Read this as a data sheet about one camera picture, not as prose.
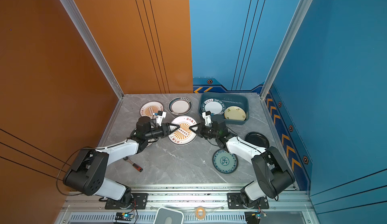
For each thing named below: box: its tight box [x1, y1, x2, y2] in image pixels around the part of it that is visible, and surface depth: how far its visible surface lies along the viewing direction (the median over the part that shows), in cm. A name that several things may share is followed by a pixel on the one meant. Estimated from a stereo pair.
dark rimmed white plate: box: [167, 96, 193, 116], surface depth 115 cm
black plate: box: [244, 131, 270, 149], surface depth 96 cm
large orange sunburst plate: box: [168, 115, 199, 146], surface depth 82 cm
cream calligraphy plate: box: [224, 105, 247, 122], surface depth 108 cm
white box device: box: [153, 207, 184, 224], surface depth 67 cm
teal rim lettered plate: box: [201, 98, 226, 116], surface depth 114 cm
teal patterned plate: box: [212, 149, 239, 175], surface depth 87 cm
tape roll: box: [195, 205, 207, 220], surface depth 72 cm
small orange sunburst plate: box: [139, 100, 165, 119], surface depth 114 cm
